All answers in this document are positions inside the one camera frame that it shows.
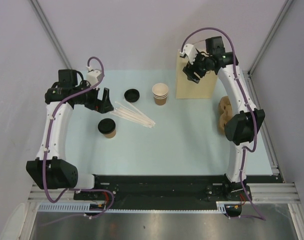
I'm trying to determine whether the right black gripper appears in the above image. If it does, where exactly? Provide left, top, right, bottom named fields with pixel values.
left=183, top=49, right=213, bottom=84

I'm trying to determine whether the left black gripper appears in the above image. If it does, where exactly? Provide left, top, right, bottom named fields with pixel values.
left=74, top=80, right=113, bottom=114

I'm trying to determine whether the beige paper takeout bag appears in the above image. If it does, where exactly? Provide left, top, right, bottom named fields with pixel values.
left=175, top=38, right=217, bottom=100

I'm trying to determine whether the black plastic cup lid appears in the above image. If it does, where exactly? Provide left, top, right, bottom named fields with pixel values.
left=98, top=118, right=116, bottom=135

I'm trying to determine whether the brown paper cup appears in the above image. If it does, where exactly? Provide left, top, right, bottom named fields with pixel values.
left=103, top=129, right=116, bottom=139

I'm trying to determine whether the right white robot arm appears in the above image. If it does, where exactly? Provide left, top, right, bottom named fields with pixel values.
left=180, top=36, right=265, bottom=201

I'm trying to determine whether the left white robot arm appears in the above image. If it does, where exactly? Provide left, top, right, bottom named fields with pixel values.
left=26, top=69, right=114, bottom=200

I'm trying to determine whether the paper-wrapped straw, middle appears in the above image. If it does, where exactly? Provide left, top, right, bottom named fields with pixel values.
left=114, top=107, right=155, bottom=127

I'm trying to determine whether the paper-wrapped straw, upper bundle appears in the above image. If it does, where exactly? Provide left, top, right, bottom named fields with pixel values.
left=116, top=105, right=156, bottom=125

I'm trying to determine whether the paper-wrapped straw, separate long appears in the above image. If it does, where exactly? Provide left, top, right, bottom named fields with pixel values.
left=115, top=101, right=153, bottom=122

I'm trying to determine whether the paper-wrapped straw, outermost single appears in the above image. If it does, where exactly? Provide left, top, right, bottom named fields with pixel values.
left=127, top=102, right=156, bottom=124

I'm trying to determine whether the stack of black lids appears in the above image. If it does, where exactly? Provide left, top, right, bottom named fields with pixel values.
left=124, top=88, right=140, bottom=103

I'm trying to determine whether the stack of brown paper cups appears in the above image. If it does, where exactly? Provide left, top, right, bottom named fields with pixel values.
left=152, top=83, right=169, bottom=106

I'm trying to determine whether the brown pulp cup carrier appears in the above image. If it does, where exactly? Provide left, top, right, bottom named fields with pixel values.
left=218, top=96, right=233, bottom=135

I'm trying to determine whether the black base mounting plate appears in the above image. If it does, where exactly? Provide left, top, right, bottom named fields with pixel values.
left=71, top=173, right=285, bottom=210

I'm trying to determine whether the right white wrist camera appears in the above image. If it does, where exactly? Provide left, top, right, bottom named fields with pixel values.
left=179, top=43, right=198, bottom=65

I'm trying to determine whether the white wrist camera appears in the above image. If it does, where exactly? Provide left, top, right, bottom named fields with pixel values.
left=86, top=69, right=104, bottom=88
left=179, top=43, right=198, bottom=65

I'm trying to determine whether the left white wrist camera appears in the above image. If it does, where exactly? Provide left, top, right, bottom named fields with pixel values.
left=86, top=69, right=104, bottom=88

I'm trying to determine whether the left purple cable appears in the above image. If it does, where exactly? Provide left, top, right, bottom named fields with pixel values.
left=43, top=56, right=115, bottom=226

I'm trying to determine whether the purple cable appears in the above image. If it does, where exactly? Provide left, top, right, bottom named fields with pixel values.
left=43, top=56, right=115, bottom=226
left=181, top=27, right=266, bottom=221

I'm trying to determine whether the white slotted cable duct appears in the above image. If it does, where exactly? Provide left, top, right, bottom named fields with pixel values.
left=38, top=202, right=241, bottom=214

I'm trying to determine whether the aluminium frame rail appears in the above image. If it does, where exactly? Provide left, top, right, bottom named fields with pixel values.
left=28, top=183, right=300, bottom=204

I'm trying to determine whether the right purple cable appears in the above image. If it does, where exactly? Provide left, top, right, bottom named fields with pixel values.
left=181, top=27, right=266, bottom=221

